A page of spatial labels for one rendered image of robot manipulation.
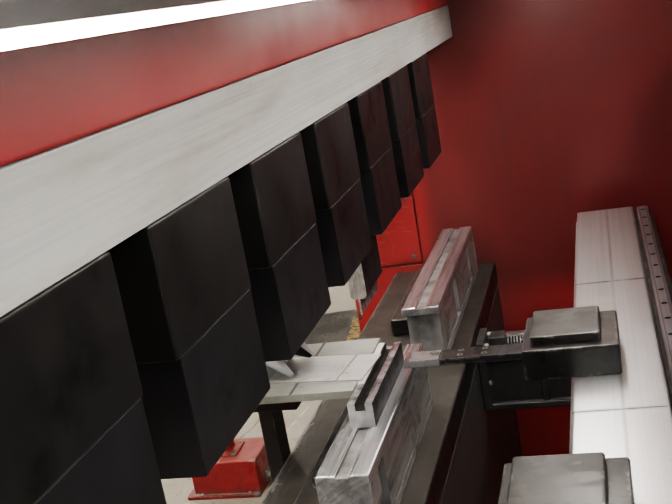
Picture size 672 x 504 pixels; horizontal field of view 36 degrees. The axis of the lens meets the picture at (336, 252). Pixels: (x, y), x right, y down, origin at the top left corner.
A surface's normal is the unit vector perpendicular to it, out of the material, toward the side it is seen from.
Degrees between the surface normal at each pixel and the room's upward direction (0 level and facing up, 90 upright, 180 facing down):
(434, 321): 90
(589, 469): 0
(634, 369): 0
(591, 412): 0
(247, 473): 90
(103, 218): 90
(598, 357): 90
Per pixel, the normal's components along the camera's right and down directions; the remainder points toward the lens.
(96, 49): 0.96, -0.11
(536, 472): -0.17, -0.96
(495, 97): -0.22, 0.27
